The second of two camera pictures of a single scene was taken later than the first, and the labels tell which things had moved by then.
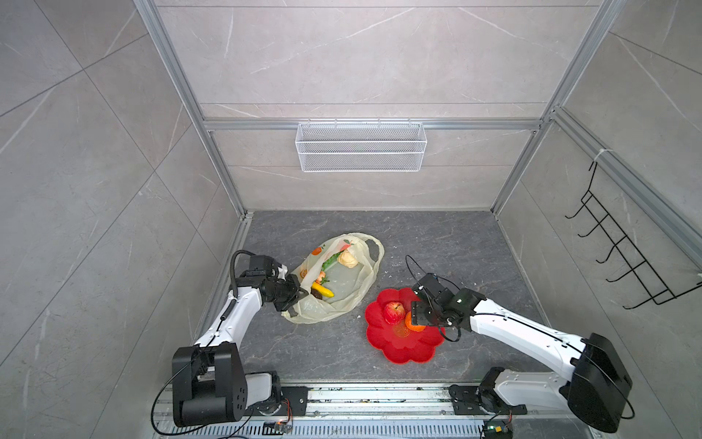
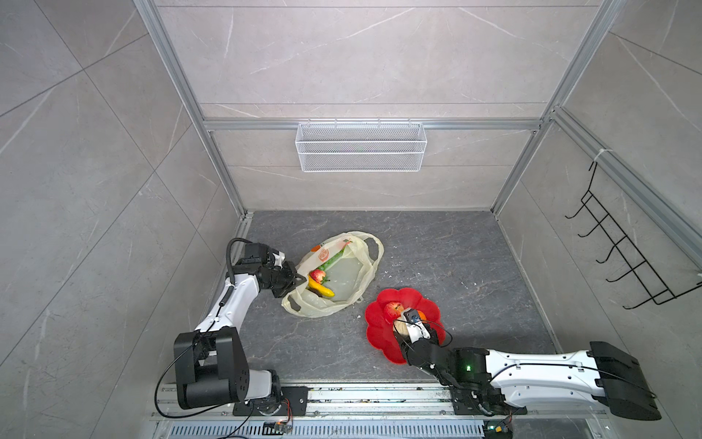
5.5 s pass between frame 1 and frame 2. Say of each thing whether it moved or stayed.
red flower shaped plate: stayed
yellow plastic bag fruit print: stayed
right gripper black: moved
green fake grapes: stayed
